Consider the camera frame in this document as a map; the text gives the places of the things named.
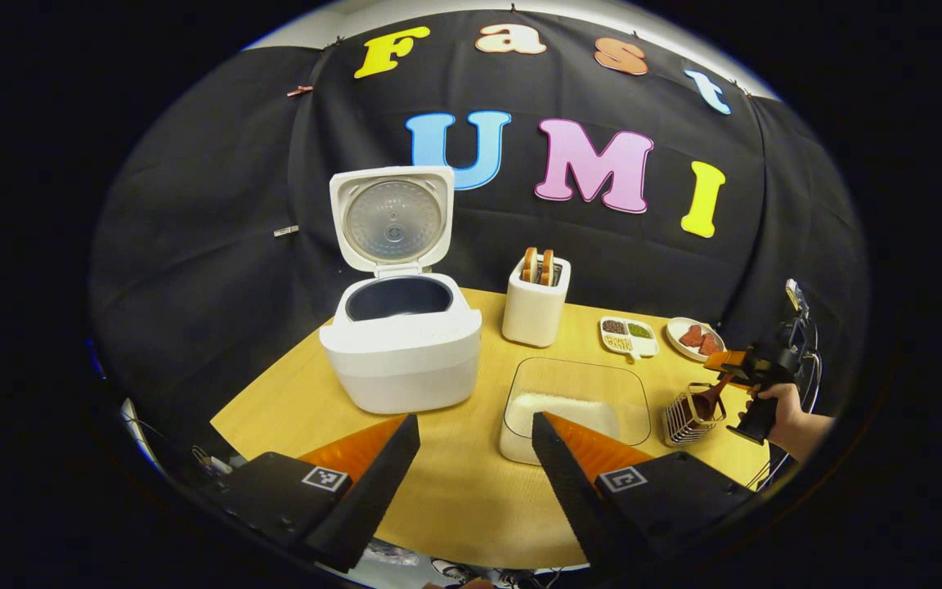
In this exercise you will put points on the silver clip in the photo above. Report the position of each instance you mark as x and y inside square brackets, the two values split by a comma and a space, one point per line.
[285, 231]

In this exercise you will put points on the white round plate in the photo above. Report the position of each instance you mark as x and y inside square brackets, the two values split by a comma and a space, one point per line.
[675, 331]

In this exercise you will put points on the white rice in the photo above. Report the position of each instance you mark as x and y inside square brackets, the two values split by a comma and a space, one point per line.
[561, 405]

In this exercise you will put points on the white rice cooker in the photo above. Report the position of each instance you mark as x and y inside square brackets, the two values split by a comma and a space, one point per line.
[397, 360]

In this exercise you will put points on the pile of green beans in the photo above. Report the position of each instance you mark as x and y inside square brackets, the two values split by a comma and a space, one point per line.
[640, 330]

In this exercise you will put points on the white divided dish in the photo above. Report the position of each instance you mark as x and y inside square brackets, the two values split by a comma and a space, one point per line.
[644, 350]

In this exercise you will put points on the pile of yellow beans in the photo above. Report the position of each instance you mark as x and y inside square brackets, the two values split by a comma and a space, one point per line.
[617, 343]

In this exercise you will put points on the red meat slice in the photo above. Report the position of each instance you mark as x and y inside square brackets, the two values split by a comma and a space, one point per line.
[691, 336]
[710, 344]

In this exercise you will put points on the toasted bread slice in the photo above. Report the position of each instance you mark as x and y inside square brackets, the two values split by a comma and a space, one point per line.
[547, 268]
[529, 263]

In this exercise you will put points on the white toaster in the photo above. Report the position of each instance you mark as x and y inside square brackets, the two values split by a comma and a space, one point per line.
[532, 315]

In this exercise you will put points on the black backdrop cloth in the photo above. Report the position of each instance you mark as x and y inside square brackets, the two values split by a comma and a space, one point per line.
[209, 204]

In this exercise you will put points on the brown wooden spoon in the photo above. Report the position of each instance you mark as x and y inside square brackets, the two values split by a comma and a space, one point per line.
[702, 406]

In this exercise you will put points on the pile of brown beans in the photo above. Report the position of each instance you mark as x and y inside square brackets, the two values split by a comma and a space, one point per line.
[614, 326]

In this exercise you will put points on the red clip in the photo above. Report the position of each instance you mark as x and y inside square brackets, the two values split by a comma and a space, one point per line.
[299, 91]

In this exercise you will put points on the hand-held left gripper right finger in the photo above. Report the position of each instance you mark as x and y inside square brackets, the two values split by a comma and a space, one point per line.
[562, 483]

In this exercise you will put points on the clear plastic container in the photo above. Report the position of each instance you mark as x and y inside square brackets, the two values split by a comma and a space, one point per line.
[577, 376]

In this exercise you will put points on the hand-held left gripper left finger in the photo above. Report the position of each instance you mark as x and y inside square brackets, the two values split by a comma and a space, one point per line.
[385, 466]

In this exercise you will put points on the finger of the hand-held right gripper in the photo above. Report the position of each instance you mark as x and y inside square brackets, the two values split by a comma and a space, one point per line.
[724, 358]
[737, 379]

